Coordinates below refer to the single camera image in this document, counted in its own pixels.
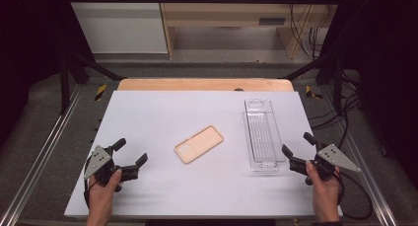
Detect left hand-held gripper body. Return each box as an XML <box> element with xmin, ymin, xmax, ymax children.
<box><xmin>83</xmin><ymin>145</ymin><xmax>141</xmax><ymax>188</ymax></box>

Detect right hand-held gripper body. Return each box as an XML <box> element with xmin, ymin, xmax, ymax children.
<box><xmin>289</xmin><ymin>141</ymin><xmax>362</xmax><ymax>187</ymax></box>

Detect clear plastic packaging tray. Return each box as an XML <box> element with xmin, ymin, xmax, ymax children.
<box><xmin>244</xmin><ymin>98</ymin><xmax>287</xmax><ymax>173</ymax></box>

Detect beige phone case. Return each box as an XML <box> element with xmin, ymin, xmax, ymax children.
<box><xmin>174</xmin><ymin>124</ymin><xmax>225</xmax><ymax>165</ymax></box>

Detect person's left hand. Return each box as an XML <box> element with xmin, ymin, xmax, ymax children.
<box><xmin>87</xmin><ymin>168</ymin><xmax>123</xmax><ymax>220</ymax></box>

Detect person's right hand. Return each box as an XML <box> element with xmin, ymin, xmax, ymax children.
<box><xmin>305</xmin><ymin>160</ymin><xmax>343</xmax><ymax>222</ymax></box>

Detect white table board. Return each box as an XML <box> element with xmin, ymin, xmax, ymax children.
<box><xmin>63</xmin><ymin>90</ymin><xmax>344</xmax><ymax>219</ymax></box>

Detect wooden table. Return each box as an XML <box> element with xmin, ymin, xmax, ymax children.
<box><xmin>117</xmin><ymin>77</ymin><xmax>295</xmax><ymax>92</ymax></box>

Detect black curtain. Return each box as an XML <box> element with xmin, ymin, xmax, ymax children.
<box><xmin>319</xmin><ymin>0</ymin><xmax>418</xmax><ymax>181</ymax></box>
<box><xmin>0</xmin><ymin>0</ymin><xmax>97</xmax><ymax>145</ymax></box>

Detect white cabinet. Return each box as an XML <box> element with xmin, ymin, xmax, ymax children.
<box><xmin>64</xmin><ymin>0</ymin><xmax>169</xmax><ymax>54</ymax></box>

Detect grey desk label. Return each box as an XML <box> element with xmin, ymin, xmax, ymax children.
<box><xmin>258</xmin><ymin>17</ymin><xmax>286</xmax><ymax>26</ymax></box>

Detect wooden desk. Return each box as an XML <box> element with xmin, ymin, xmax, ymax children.
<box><xmin>157</xmin><ymin>0</ymin><xmax>344</xmax><ymax>60</ymax></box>

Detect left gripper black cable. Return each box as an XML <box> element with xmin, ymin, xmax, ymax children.
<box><xmin>83</xmin><ymin>156</ymin><xmax>100</xmax><ymax>209</ymax></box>

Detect black floor cable bundle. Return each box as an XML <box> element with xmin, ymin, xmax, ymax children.
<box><xmin>310</xmin><ymin>72</ymin><xmax>363</xmax><ymax>148</ymax></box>

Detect aluminium rail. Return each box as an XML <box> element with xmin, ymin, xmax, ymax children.
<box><xmin>319</xmin><ymin>87</ymin><xmax>398</xmax><ymax>226</ymax></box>
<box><xmin>0</xmin><ymin>86</ymin><xmax>83</xmax><ymax>226</ymax></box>

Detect looped black floor cable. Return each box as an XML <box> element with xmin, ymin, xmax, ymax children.
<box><xmin>341</xmin><ymin>171</ymin><xmax>375</xmax><ymax>221</ymax></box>

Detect black frame strut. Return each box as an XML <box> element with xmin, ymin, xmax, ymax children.
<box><xmin>282</xmin><ymin>54</ymin><xmax>344</xmax><ymax>113</ymax></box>
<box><xmin>58</xmin><ymin>51</ymin><xmax>126</xmax><ymax>115</ymax></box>

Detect hanging black cables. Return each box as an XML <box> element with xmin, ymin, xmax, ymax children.
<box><xmin>288</xmin><ymin>2</ymin><xmax>331</xmax><ymax>60</ymax></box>

